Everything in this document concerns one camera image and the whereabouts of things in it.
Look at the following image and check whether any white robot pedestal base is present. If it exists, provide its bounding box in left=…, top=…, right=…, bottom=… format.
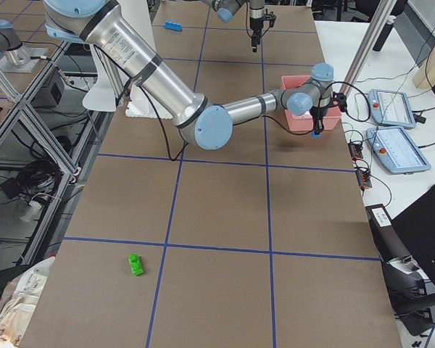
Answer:
left=83, top=1, right=173, bottom=119

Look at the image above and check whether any aluminium frame post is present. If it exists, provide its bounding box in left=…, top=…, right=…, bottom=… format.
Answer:
left=339, top=0, right=407, bottom=97

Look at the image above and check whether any green block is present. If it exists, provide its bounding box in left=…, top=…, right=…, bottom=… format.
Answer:
left=128, top=253, right=144, bottom=276

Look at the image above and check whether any long blue block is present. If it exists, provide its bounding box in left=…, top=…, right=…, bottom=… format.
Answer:
left=164, top=21, right=183, bottom=32

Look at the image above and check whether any lower teach pendant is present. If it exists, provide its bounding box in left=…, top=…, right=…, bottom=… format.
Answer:
left=366, top=126, right=431, bottom=174

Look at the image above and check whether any upper teach pendant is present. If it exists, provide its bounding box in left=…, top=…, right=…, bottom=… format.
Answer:
left=368, top=89, right=415, bottom=129

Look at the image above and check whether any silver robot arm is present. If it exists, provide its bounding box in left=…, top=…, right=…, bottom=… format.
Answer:
left=203, top=0, right=275, bottom=53
left=44, top=1, right=334, bottom=150

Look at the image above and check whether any teach pendant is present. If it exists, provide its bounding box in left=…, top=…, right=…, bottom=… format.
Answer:
left=366, top=126, right=431, bottom=174
left=368, top=89, right=415, bottom=129

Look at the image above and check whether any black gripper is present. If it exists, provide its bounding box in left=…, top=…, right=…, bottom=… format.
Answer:
left=249, top=17, right=263, bottom=53
left=312, top=107, right=326, bottom=135

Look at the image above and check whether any pink plastic box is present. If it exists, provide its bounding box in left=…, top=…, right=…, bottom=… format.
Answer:
left=280, top=75, right=343, bottom=133

